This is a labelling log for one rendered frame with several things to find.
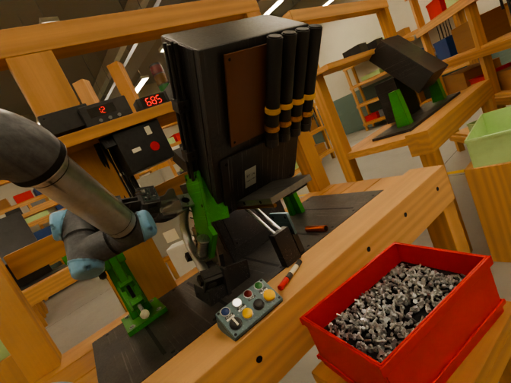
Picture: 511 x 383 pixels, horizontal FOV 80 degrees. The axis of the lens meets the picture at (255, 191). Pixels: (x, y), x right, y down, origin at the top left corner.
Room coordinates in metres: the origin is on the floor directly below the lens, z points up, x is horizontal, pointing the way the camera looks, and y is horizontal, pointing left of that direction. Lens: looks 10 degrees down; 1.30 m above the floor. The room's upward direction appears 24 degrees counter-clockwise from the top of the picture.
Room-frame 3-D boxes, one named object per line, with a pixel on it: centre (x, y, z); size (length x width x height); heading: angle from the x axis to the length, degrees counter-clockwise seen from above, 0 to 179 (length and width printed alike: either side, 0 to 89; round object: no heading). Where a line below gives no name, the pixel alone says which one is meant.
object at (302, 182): (1.00, 0.00, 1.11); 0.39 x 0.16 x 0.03; 30
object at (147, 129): (1.17, 0.32, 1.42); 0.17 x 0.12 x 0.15; 120
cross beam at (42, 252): (1.36, 0.30, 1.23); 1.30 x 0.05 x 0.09; 120
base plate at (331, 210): (1.04, 0.12, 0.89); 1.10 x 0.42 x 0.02; 120
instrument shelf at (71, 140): (1.27, 0.25, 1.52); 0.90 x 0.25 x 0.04; 120
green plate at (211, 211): (0.95, 0.15, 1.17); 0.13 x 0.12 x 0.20; 120
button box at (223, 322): (0.69, 0.14, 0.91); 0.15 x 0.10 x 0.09; 120
